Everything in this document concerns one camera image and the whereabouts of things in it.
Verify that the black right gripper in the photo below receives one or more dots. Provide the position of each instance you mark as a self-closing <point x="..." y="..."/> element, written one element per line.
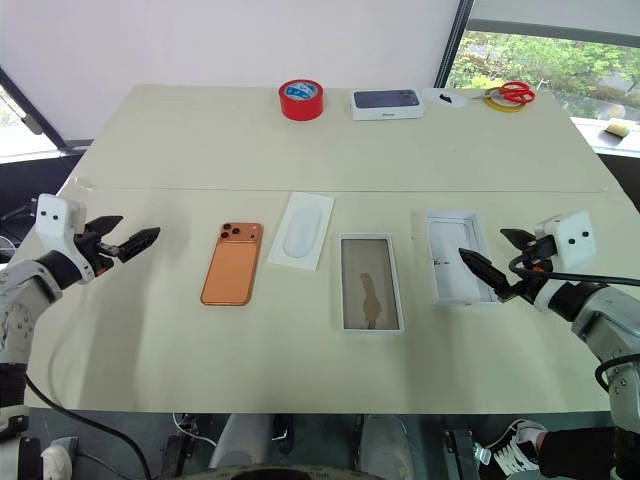
<point x="542" y="250"/>

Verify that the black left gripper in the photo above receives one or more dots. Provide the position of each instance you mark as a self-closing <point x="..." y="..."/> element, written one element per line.
<point x="92" y="250"/>

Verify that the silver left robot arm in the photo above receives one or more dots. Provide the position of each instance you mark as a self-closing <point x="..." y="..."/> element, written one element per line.
<point x="20" y="295"/>

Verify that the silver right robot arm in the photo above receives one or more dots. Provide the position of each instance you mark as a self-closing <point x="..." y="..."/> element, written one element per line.
<point x="600" y="315"/>

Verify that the white box with brown inside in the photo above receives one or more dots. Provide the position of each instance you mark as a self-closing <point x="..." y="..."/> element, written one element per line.
<point x="371" y="285"/>

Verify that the closed white phone box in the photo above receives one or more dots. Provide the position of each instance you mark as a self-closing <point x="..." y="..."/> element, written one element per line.
<point x="386" y="105"/>

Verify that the orange smartphone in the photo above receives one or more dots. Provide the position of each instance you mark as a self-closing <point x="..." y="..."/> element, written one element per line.
<point x="232" y="267"/>

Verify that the yellow tape roll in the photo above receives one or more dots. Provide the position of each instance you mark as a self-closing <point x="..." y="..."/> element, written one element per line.
<point x="505" y="106"/>

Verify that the small black piece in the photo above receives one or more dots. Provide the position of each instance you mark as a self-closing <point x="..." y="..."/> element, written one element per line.
<point x="446" y="98"/>

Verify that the yellow sponge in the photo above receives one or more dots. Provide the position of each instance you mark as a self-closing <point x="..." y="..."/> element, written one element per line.
<point x="618" y="129"/>

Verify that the white plastic insert tray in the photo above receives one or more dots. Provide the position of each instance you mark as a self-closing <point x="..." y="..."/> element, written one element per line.
<point x="301" y="232"/>

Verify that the black and white sneaker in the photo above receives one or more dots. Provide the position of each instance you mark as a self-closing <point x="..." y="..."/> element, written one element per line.
<point x="510" y="447"/>

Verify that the black trouser leg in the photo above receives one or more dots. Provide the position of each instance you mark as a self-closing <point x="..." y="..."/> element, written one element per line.
<point x="577" y="450"/>

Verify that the red tape roll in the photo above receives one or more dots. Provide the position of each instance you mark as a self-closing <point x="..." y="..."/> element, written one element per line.
<point x="301" y="102"/>

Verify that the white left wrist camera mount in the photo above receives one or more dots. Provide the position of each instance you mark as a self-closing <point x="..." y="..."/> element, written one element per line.
<point x="56" y="220"/>

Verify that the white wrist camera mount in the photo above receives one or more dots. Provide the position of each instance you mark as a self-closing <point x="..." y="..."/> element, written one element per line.
<point x="56" y="220"/>
<point x="570" y="240"/>

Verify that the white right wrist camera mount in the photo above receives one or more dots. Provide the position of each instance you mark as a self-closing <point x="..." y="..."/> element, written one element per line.
<point x="570" y="240"/>

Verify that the black slanted frame bar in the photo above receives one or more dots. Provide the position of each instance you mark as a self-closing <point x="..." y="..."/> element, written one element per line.
<point x="30" y="107"/>

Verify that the black window frame post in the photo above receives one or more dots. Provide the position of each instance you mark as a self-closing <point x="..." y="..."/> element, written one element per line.
<point x="452" y="42"/>

